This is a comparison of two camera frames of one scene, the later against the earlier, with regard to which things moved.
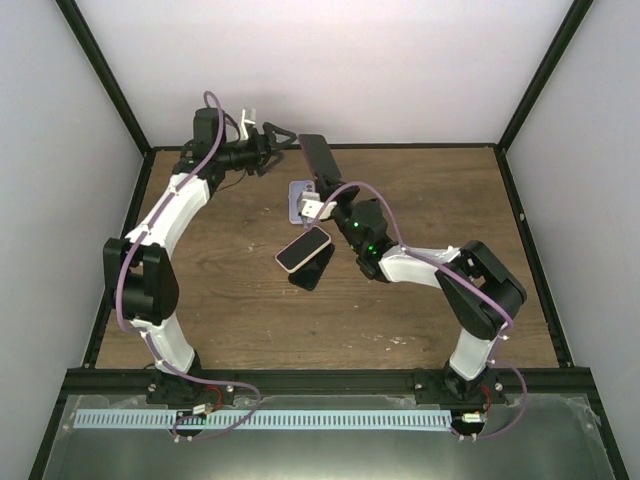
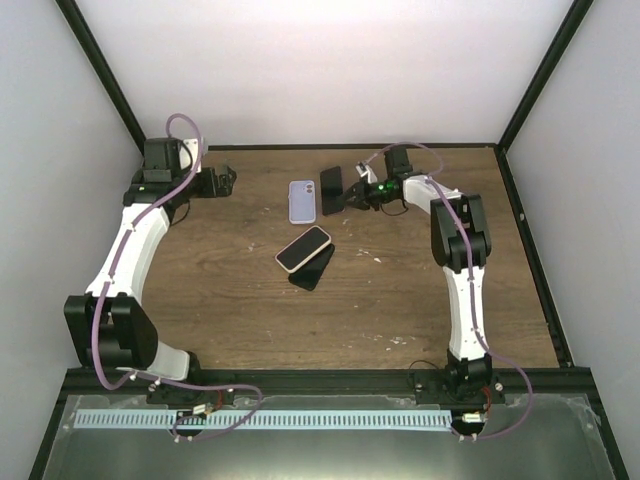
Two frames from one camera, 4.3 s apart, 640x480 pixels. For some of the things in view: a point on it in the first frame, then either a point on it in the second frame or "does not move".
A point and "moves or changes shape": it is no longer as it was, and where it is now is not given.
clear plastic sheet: x=505 y=437 does not move
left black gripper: x=261 y=154 → x=224 y=187
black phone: x=317 y=150 moves or changes shape
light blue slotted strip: x=264 y=420 does not move
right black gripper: x=326 y=185 → x=362 y=197
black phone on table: x=309 y=274 does not move
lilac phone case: x=295 y=188 does not move
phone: x=302 y=249 does not move
